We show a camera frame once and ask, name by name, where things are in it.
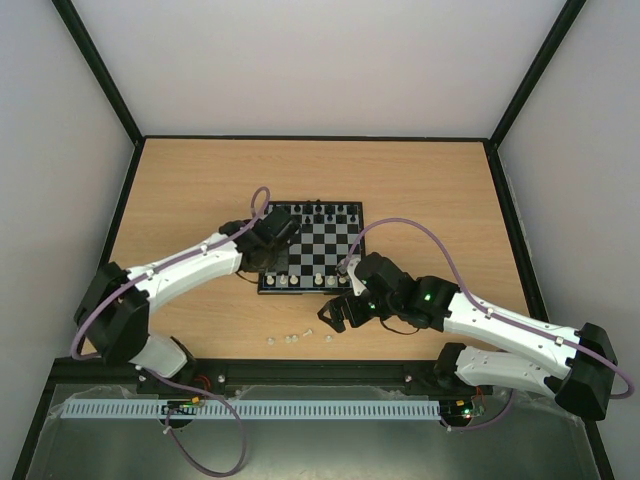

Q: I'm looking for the right electronics board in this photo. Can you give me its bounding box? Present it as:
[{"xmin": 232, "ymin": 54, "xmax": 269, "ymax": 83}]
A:
[{"xmin": 440, "ymin": 398, "xmax": 486, "ymax": 419}]

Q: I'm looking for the electronics board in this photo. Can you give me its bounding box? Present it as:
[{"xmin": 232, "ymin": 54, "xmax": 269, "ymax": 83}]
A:
[
  {"xmin": 440, "ymin": 398, "xmax": 486, "ymax": 419},
  {"xmin": 161, "ymin": 396, "xmax": 207, "ymax": 415}
]

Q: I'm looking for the left electronics board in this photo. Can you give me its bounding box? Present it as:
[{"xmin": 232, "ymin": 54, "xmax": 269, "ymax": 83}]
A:
[{"xmin": 161, "ymin": 396, "xmax": 207, "ymax": 415}]

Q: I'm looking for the white slotted cable duct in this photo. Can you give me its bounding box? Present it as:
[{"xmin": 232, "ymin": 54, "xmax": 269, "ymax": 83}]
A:
[{"xmin": 60, "ymin": 399, "xmax": 441, "ymax": 421}]

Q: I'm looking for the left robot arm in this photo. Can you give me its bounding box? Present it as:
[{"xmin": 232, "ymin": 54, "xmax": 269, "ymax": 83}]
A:
[{"xmin": 70, "ymin": 216, "xmax": 300, "ymax": 386}]

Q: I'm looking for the black frame rail front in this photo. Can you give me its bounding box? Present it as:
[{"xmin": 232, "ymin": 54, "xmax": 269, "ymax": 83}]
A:
[{"xmin": 49, "ymin": 357, "xmax": 581, "ymax": 396}]

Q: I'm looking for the black and grey chessboard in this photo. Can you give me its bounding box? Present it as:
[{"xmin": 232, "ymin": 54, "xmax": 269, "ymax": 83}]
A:
[{"xmin": 257, "ymin": 201, "xmax": 365, "ymax": 295}]

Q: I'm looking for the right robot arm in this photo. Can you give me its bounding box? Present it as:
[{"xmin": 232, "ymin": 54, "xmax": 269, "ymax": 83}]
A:
[{"xmin": 318, "ymin": 275, "xmax": 617, "ymax": 421}]

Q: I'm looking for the black pieces row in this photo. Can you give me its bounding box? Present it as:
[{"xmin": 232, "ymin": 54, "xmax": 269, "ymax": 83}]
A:
[{"xmin": 287, "ymin": 201, "xmax": 362, "ymax": 224}]

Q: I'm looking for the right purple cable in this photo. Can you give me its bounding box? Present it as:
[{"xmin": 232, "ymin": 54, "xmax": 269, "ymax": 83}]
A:
[{"xmin": 339, "ymin": 218, "xmax": 636, "ymax": 434}]

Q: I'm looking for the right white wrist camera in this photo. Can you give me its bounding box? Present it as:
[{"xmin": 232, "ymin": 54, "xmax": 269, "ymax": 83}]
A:
[{"xmin": 337, "ymin": 252, "xmax": 401, "ymax": 299}]

